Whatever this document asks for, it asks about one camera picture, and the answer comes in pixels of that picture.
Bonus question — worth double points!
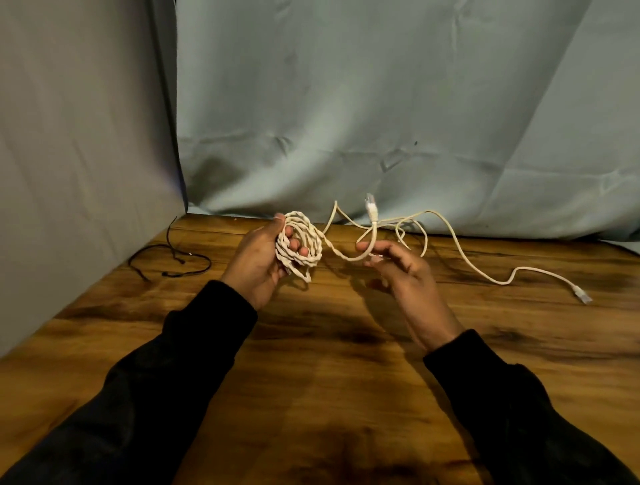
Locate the person's left hand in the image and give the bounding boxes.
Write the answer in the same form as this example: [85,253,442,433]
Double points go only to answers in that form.
[221,213,311,311]

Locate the person's right hand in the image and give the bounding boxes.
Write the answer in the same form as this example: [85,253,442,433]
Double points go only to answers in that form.
[355,240,466,354]

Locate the white network cable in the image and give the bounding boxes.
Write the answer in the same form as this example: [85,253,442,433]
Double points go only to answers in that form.
[274,193,594,305]

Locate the person's left forearm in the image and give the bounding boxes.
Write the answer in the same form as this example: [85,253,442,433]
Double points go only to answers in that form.
[0,280,259,485]

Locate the person's right forearm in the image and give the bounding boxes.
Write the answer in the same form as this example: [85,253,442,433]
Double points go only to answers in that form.
[423,329,640,485]

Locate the light blue backdrop cloth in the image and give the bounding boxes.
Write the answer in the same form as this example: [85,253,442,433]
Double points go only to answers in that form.
[174,0,640,255]

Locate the grey backdrop cloth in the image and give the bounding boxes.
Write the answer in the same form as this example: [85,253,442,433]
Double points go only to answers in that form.
[0,0,189,358]

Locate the thin black cable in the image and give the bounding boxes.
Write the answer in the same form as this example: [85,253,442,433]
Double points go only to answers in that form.
[128,215,212,281]

